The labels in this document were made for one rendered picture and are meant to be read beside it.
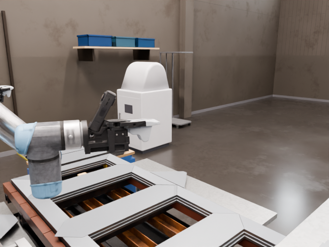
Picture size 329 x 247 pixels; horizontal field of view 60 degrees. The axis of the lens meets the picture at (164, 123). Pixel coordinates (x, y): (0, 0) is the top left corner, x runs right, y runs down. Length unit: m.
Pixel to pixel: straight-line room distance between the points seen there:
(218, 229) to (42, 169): 0.91
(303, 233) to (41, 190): 0.84
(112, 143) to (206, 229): 0.80
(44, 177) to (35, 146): 0.08
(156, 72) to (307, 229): 4.00
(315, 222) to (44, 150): 0.94
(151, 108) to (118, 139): 4.00
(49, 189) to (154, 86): 4.12
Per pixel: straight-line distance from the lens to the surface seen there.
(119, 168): 2.07
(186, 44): 7.38
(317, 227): 1.19
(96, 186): 1.88
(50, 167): 0.76
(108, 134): 0.74
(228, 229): 1.44
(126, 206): 1.59
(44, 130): 0.74
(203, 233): 1.39
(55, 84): 5.51
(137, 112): 4.67
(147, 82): 4.68
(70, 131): 0.74
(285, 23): 12.13
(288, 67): 11.97
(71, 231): 1.46
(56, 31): 5.56
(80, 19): 5.79
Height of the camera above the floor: 1.64
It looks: 14 degrees down
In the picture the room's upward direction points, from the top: straight up
